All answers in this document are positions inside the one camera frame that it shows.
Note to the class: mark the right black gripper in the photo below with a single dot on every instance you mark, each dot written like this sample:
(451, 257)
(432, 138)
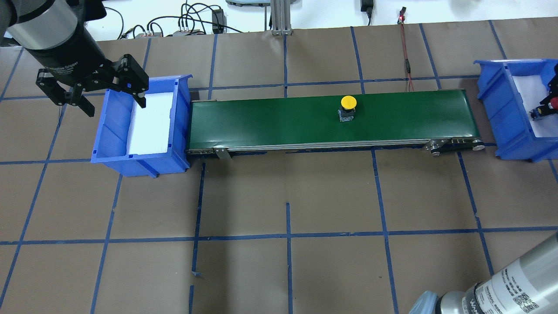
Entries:
(552, 91)

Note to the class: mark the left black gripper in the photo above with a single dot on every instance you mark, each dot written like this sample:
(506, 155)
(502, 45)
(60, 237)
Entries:
(69, 61)

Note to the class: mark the red push button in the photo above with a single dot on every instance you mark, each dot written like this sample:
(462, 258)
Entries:
(545, 110)

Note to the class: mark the yellow push button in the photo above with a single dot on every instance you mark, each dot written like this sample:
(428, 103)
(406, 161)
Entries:
(347, 109)

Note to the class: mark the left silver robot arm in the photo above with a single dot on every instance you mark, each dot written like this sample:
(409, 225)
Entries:
(54, 33)

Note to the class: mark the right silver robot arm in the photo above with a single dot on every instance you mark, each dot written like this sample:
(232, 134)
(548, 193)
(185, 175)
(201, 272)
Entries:
(528, 285)

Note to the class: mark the white foam pad right bin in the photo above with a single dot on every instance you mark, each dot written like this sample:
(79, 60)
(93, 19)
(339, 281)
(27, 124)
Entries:
(532, 90)

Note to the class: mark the white foam pad bin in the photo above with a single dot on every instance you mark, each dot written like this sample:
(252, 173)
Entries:
(149, 129)
(532, 90)

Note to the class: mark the blue bin right side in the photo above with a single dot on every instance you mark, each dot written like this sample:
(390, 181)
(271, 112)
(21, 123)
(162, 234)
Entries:
(513, 134)

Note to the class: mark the blue bin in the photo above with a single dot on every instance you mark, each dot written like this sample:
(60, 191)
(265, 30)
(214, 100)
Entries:
(110, 146)
(513, 134)

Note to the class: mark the blue bin left side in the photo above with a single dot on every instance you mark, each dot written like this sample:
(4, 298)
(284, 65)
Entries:
(110, 146)

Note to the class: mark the white foam pad left bin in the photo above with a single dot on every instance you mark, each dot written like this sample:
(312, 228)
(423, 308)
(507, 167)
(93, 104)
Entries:
(149, 129)

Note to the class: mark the green conveyor belt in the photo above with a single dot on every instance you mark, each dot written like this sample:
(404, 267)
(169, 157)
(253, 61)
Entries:
(439, 121)

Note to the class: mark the black power adapter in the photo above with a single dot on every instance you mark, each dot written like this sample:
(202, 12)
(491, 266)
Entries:
(218, 21)

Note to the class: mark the aluminium frame post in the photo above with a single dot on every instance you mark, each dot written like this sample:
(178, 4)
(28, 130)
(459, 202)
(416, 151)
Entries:
(281, 17)

